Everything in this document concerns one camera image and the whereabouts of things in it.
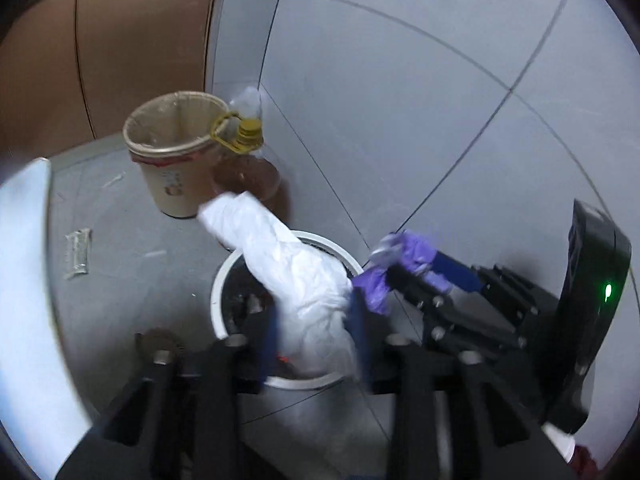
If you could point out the white bin with black bag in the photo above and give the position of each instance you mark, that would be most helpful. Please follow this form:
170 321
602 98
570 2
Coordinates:
219 300

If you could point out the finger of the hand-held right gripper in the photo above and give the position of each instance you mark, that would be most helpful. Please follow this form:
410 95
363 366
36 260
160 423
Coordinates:
450 317
455 275

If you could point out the beige paper bucket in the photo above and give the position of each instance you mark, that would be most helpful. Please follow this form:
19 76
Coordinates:
170 185

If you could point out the clear flat wrapper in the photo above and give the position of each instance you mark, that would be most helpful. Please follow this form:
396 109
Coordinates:
77 252

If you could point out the cooking oil bottle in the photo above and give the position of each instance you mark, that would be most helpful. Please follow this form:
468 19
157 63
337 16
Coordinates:
255 175

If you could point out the purple glove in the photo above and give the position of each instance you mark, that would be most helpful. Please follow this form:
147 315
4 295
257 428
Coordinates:
375 285

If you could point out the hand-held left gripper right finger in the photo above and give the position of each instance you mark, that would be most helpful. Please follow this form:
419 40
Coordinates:
357 330

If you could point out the white tissue paper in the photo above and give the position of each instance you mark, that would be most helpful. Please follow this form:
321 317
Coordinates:
295 280

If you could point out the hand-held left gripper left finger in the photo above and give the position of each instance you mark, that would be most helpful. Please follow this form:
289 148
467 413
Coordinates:
272 345

